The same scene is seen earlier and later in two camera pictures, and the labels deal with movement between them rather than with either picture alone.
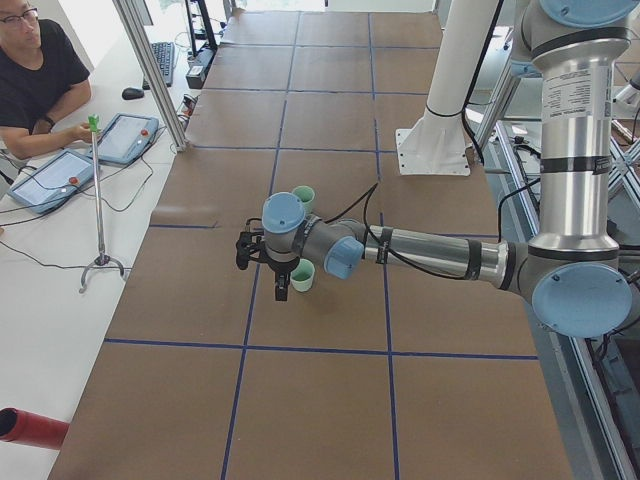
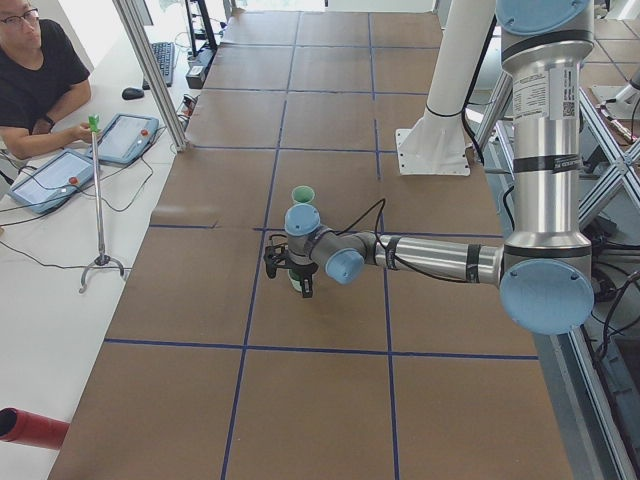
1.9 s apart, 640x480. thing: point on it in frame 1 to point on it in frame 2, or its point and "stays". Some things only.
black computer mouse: [131, 93] stays
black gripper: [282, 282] to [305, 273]
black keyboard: [164, 54] stays
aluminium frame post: [137, 36] stays
